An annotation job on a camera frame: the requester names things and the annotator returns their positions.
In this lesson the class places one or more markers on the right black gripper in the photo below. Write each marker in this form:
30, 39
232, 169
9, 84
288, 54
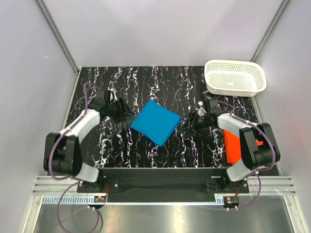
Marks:
188, 123

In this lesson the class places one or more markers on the folded orange t shirt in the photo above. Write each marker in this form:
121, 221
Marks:
232, 148

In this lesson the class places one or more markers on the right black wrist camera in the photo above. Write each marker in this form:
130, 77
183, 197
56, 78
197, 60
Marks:
208, 107

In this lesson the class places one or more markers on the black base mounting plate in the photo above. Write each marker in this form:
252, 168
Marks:
161, 186

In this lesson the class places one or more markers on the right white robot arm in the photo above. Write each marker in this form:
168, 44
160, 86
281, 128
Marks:
265, 158

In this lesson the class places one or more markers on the blue t shirt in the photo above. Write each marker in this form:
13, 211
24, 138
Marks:
156, 122

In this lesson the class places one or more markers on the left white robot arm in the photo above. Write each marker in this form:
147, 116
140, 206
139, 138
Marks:
63, 154

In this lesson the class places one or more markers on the white plastic basket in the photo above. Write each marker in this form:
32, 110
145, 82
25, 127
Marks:
234, 78

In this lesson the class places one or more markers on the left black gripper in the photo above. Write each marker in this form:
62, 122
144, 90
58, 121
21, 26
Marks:
124, 112

